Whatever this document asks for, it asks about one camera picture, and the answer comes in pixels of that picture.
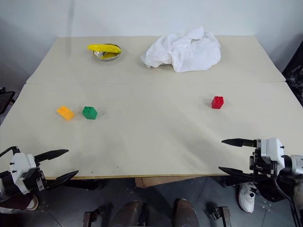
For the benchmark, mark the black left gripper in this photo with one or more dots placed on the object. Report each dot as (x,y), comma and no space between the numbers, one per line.
(40,180)

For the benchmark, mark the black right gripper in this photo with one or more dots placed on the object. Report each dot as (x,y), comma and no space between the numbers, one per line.
(262,165)

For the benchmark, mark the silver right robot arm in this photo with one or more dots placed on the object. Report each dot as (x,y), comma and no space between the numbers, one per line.
(297,164)

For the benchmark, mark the white sneaker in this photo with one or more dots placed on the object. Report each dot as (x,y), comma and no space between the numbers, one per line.
(246,197)

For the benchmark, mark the dark red shoe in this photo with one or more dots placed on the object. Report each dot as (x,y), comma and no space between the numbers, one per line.
(21,203)

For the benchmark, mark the orange toy brick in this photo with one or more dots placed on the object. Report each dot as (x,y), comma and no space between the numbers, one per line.
(65,113)

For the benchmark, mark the red toy brick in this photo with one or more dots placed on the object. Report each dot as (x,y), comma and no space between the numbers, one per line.
(217,102)

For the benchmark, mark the green toy brick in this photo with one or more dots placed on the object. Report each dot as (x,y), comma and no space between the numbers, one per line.
(90,113)

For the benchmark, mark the brown rounded shape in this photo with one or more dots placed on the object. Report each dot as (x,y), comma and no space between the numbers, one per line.
(130,214)
(185,214)

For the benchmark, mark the black stand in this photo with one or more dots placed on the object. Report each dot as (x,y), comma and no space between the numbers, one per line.
(5,98)

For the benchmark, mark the dark plaid fabric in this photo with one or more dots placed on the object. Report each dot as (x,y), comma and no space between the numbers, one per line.
(295,75)

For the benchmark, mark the crumpled white cloth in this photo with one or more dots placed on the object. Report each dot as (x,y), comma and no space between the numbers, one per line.
(184,52)

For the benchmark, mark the silver metal bowl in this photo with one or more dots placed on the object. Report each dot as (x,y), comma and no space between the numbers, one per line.
(107,56)

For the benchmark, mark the yellow banana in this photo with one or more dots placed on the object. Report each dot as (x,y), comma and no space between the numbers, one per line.
(104,48)

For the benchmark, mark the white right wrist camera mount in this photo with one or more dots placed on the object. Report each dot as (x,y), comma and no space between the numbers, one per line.
(272,149)

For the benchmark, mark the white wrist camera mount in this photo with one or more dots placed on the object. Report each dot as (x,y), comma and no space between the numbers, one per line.
(20,165)
(272,149)

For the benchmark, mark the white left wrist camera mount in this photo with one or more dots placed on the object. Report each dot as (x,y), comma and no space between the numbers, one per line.
(20,165)

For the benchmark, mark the dark metal frame piece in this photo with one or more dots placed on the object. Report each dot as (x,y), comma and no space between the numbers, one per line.
(93,216)
(220,215)

